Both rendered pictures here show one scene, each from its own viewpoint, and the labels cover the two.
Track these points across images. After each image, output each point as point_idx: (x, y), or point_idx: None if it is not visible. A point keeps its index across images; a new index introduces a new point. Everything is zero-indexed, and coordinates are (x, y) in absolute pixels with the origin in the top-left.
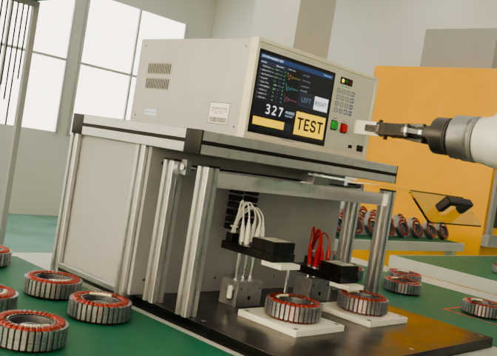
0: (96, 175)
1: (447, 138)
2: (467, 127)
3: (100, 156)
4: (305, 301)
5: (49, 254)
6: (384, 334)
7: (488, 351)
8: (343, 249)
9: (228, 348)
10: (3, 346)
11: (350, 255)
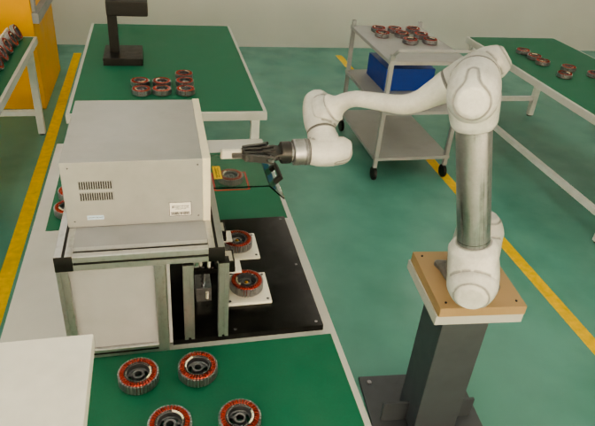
0: (102, 290)
1: (297, 159)
2: (307, 152)
3: (103, 278)
4: (245, 274)
5: (6, 339)
6: (271, 259)
7: (289, 226)
8: None
9: (265, 336)
10: None
11: None
